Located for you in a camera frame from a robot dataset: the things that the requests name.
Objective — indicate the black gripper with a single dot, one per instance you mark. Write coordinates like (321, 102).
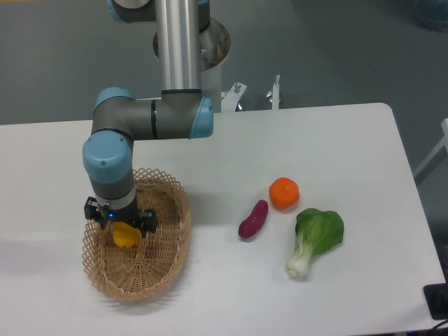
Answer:
(102, 212)

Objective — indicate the yellow mango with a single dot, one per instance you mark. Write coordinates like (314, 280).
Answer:
(124, 235)

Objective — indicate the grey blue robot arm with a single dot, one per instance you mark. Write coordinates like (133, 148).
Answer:
(119, 119)

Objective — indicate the woven wicker basket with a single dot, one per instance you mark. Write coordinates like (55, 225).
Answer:
(151, 265)

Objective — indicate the purple sweet potato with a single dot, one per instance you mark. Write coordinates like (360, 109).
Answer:
(251, 225)

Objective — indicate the orange tangerine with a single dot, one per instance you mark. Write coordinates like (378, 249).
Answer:
(284, 193)

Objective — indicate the green bok choy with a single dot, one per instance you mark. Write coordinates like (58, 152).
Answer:
(316, 232)

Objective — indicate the black box at table edge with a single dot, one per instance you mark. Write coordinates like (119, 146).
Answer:
(436, 299)

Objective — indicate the white frame at right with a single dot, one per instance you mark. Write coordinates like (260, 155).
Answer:
(437, 154)

